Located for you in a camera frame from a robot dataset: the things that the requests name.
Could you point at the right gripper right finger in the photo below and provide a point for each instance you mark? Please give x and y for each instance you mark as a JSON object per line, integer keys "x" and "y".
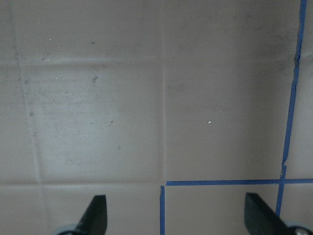
{"x": 260, "y": 219}

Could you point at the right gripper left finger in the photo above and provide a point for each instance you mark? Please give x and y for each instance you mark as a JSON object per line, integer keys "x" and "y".
{"x": 95, "y": 219}

